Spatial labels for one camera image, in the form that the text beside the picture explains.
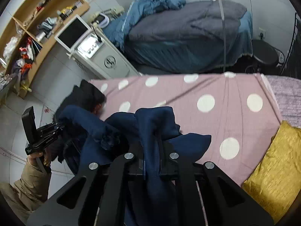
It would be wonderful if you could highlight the black round stool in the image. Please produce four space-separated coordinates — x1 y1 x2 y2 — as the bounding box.
245 40 285 75

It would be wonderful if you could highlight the dark teal bed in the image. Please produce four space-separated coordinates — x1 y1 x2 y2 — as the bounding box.
125 11 252 75

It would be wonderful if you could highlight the blue crumpled duvet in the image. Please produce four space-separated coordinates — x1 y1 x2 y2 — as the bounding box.
103 0 186 50

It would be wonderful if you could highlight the white bedside machine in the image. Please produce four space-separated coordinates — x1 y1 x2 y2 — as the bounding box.
55 15 140 79

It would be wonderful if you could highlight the person left hand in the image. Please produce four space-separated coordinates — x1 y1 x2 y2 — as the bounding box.
26 148 52 168

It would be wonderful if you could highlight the black quilted jacket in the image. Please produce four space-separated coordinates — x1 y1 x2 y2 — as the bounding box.
53 79 106 121

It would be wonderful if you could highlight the grey blanket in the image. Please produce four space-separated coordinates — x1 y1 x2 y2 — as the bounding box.
126 0 248 42

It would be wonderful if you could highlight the khaki jacket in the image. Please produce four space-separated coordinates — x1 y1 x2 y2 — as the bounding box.
1 153 52 223

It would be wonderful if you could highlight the pink polka dot bedsheet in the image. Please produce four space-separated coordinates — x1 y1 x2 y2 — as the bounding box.
89 72 301 186

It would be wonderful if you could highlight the wooden shelf unit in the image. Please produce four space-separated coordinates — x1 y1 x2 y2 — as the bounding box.
1 0 90 98

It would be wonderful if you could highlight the navy blue padded jacket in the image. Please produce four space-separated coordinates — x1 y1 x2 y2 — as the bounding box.
54 105 212 226

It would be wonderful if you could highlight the white floor lamp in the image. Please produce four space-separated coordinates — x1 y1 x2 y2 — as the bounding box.
218 0 227 73

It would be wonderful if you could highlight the gold velvet cushion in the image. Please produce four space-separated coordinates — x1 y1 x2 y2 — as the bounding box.
242 121 300 223

